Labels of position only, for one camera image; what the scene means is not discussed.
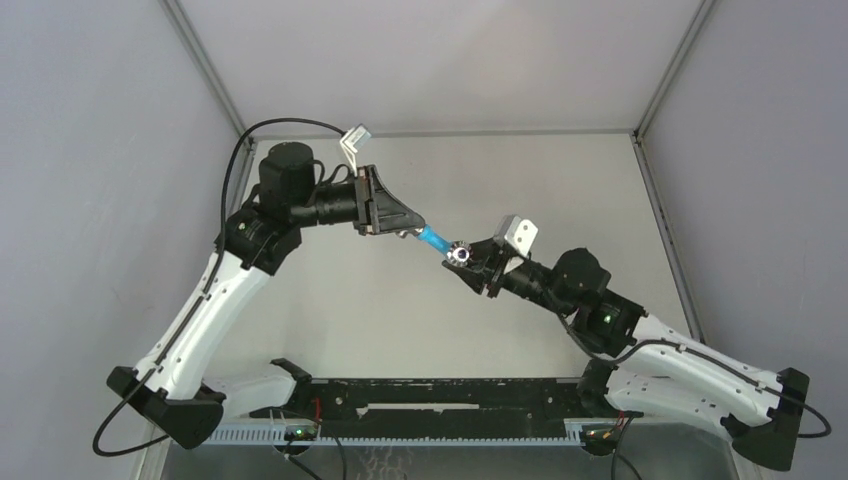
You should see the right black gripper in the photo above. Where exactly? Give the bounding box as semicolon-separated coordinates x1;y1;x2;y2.
444;233;575;318

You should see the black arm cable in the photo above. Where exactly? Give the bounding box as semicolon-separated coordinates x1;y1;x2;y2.
556;311;833;440
91;117;348;458

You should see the small metal pipe fitting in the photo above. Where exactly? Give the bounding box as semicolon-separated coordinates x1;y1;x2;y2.
396;227;425;239

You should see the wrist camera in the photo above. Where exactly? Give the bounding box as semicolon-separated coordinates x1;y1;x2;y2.
339;124;372;174
493;214;539;259

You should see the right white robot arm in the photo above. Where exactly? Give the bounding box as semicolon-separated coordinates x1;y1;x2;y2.
442;239;809;472

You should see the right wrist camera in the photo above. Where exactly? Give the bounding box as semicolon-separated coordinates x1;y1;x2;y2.
493;214;539;259

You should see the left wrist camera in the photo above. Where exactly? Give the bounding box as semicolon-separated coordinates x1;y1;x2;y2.
339;124;372;174

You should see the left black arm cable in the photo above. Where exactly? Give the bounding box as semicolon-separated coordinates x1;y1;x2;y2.
91;117;348;458

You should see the white slotted cable duct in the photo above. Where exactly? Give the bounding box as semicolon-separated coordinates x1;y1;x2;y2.
203;423;585;447

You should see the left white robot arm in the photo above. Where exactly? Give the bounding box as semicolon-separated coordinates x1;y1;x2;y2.
107;142;435;449

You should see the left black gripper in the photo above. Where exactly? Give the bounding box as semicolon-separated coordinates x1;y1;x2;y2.
288;165;423;237

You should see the blue plastic water faucet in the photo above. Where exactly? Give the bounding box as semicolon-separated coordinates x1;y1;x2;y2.
416;225;471;267

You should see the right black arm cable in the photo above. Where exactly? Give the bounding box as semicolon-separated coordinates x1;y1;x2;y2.
556;311;833;440

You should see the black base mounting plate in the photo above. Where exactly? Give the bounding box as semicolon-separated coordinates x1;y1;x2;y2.
252;358;619;434

